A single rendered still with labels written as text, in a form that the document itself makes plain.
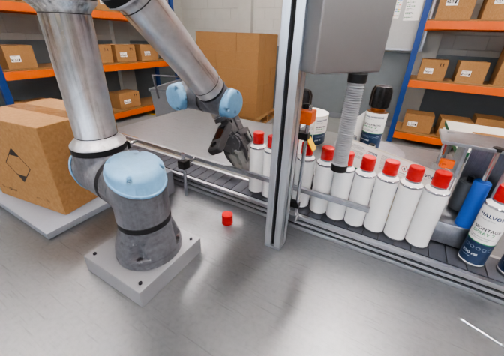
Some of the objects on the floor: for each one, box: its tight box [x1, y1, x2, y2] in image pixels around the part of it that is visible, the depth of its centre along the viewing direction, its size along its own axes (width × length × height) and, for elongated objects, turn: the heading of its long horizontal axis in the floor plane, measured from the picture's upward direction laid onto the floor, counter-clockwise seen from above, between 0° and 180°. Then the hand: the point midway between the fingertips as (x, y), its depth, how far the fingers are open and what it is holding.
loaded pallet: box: [196, 31, 278, 124], centre depth 452 cm, size 120×83×139 cm
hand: (245, 173), depth 87 cm, fingers closed, pressing on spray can
